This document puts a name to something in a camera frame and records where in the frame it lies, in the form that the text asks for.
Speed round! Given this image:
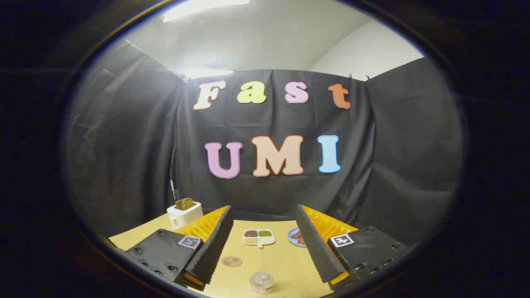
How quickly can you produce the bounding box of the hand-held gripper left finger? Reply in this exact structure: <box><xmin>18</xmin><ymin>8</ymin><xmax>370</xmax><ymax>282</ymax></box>
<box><xmin>124</xmin><ymin>205</ymin><xmax>234</xmax><ymax>292</ymax></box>

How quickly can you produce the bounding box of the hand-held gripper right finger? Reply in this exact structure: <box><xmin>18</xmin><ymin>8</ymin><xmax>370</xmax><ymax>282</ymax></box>
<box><xmin>295</xmin><ymin>204</ymin><xmax>414</xmax><ymax>292</ymax></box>

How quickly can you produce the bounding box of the clear glass cup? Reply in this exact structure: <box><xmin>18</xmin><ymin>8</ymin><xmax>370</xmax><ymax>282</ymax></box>
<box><xmin>249</xmin><ymin>271</ymin><xmax>275</xmax><ymax>294</ymax></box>

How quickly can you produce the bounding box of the blue plate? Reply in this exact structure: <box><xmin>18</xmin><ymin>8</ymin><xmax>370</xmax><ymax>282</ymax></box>
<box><xmin>288</xmin><ymin>227</ymin><xmax>308</xmax><ymax>248</ymax></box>

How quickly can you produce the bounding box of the white toaster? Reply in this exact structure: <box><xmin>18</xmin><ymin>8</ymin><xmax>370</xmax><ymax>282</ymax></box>
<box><xmin>167</xmin><ymin>198</ymin><xmax>204</xmax><ymax>230</ymax></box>

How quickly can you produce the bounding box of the wooden table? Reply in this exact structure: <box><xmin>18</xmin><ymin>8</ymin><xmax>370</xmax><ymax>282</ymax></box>
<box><xmin>108</xmin><ymin>213</ymin><xmax>361</xmax><ymax>298</ymax></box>

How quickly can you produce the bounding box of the white divided dish with grains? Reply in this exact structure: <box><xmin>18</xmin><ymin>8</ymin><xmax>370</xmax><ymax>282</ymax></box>
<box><xmin>243</xmin><ymin>229</ymin><xmax>275</xmax><ymax>248</ymax></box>

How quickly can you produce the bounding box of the black backdrop cloth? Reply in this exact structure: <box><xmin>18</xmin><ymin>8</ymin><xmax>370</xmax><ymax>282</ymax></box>
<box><xmin>62</xmin><ymin>39</ymin><xmax>464</xmax><ymax>249</ymax></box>

